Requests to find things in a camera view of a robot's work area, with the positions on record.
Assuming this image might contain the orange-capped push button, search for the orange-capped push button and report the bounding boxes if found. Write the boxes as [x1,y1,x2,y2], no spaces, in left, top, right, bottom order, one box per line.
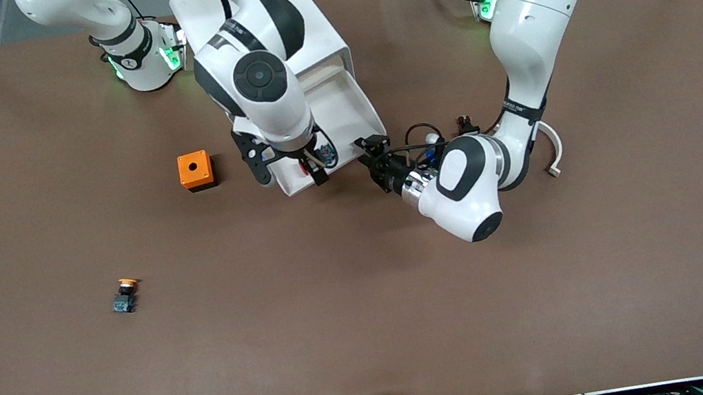
[109,276,144,316]

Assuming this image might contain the orange box with hole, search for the orange box with hole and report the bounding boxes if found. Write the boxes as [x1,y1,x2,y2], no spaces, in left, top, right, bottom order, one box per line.
[176,148,219,194]

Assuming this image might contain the red-capped push button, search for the red-capped push button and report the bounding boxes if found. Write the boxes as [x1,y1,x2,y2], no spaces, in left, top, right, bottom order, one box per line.
[297,144,340,175]

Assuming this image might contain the white-capped push button switch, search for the white-capped push button switch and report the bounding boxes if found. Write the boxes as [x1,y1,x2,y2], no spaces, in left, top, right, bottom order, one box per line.
[454,112,482,139]

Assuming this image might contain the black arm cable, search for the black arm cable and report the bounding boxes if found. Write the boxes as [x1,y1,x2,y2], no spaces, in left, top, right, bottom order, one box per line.
[402,118,449,152]
[312,125,339,161]

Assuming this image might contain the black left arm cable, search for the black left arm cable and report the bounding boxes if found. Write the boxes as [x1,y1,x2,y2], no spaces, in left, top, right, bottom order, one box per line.
[402,118,449,152]

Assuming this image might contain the white semicircular clamp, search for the white semicircular clamp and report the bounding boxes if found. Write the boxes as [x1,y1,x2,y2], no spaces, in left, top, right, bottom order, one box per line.
[532,117,569,180]

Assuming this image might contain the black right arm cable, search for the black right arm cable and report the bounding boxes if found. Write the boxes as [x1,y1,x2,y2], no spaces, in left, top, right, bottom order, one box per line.
[312,125,339,161]

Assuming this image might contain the brown table cover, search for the brown table cover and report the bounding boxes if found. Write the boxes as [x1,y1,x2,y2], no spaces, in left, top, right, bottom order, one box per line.
[0,0,703,395]

